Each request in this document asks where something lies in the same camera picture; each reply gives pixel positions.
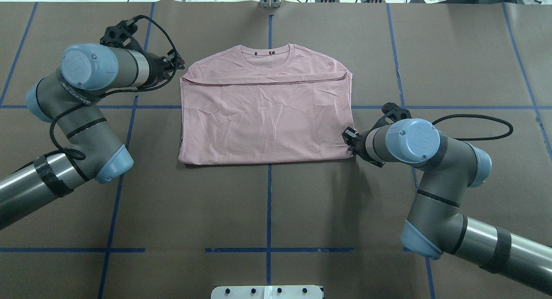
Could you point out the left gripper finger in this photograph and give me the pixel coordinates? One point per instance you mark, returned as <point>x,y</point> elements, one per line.
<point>174,59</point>
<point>172,71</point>

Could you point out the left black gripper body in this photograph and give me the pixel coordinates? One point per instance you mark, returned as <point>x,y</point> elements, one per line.
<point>158,68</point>

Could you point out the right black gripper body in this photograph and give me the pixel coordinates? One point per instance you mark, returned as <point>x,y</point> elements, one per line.
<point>361,144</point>

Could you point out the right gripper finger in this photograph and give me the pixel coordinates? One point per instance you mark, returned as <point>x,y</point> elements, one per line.
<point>349,134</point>
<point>348,147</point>

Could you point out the pink Snoopy t-shirt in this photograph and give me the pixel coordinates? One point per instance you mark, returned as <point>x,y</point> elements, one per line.
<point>250,106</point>

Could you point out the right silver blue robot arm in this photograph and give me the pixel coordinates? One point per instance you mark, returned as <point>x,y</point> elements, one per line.
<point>434,224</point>

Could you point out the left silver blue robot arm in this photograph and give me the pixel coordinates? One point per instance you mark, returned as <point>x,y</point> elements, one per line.
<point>87,147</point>

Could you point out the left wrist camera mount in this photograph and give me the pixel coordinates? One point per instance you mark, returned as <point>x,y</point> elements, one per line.
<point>121,36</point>

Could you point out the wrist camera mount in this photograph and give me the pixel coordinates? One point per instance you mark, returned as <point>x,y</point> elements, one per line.
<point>121,36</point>
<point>392,113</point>

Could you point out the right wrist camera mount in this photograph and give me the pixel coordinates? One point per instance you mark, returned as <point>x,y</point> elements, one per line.
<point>392,113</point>

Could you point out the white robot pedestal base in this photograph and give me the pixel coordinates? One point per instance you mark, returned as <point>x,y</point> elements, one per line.
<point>268,292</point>

